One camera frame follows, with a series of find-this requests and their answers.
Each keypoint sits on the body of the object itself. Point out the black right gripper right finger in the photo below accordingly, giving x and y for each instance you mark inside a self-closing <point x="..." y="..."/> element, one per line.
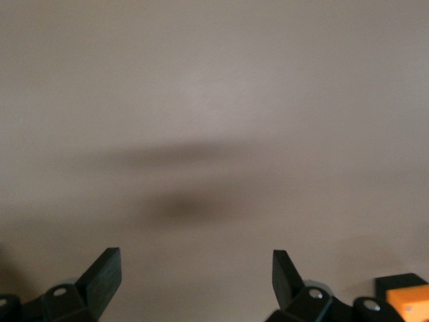
<point x="288" y="295"/>

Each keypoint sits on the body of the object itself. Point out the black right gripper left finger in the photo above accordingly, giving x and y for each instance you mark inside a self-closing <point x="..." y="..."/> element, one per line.
<point x="100" y="281"/>

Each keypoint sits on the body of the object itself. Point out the orange box with black base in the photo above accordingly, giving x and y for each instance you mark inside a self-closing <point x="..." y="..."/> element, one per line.
<point x="409" y="298"/>

